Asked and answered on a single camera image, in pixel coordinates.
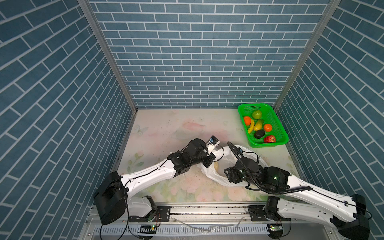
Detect white plastic bag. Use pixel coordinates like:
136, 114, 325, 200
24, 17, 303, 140
200, 145, 269, 188

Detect pale yellow round fruit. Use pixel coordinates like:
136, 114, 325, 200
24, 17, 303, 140
214, 162, 219, 172

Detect dark avocado fruit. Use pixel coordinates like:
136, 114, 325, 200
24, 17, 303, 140
254, 130, 266, 139

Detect red fruit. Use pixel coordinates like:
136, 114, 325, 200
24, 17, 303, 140
264, 135, 277, 143

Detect yellow lemon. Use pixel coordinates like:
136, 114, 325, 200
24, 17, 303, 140
254, 119, 265, 131

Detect orange fruit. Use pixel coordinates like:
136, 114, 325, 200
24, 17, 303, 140
243, 116, 252, 126
264, 124, 273, 132

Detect green fruit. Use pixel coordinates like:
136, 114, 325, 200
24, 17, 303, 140
252, 110, 262, 120

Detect green plastic basket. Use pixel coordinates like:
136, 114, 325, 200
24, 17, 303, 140
238, 104, 289, 148

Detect yellow banana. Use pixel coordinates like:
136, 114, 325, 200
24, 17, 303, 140
248, 119, 255, 134

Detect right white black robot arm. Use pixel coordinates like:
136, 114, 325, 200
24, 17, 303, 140
224, 157, 370, 240

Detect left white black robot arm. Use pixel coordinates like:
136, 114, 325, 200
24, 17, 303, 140
94, 136, 219, 225

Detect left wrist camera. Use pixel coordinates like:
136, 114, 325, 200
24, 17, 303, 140
206, 136, 220, 148

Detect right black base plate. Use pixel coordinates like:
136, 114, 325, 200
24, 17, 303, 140
248, 205, 290, 222

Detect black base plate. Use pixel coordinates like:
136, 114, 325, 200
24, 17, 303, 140
129, 206, 171, 223
248, 205, 290, 222

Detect white slotted cable duct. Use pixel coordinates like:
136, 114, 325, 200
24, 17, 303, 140
94, 224, 270, 237

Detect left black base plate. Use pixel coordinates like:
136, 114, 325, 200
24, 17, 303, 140
129, 206, 171, 223

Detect aluminium front rail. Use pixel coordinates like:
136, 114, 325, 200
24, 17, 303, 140
79, 202, 342, 240

